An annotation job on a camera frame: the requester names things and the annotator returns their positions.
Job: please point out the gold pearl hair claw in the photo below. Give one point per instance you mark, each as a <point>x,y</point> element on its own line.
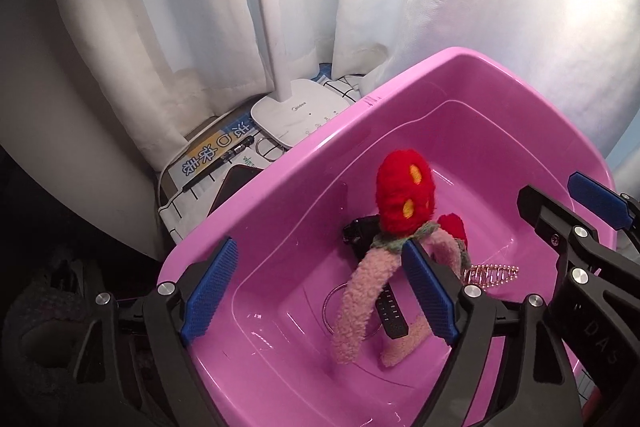
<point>492,278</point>

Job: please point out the white desk lamp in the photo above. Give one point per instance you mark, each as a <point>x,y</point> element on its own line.
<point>295,112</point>

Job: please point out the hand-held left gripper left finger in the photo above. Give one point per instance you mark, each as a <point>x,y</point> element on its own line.
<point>210,292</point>

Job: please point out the dark fuzzy slipper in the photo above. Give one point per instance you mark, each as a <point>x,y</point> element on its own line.
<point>45,322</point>

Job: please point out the black pen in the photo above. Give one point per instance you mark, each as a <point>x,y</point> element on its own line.
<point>220,162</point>

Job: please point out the white checkered cloth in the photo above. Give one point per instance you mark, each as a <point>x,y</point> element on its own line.
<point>175,213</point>

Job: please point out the thin metal bangle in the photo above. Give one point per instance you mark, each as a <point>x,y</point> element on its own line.
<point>326,307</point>

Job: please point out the pink plastic basin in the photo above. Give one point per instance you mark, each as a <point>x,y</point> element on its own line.
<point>300,207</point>

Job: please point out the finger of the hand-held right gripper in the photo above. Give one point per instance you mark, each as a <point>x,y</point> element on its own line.
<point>600,199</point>
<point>545,212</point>

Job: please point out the pink fuzzy strawberry headband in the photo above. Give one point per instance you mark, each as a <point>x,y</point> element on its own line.
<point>360,292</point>

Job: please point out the dark smartphone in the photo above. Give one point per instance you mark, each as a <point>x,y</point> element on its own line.
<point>232,188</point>

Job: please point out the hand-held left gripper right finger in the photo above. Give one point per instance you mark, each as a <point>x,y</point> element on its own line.
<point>430,294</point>

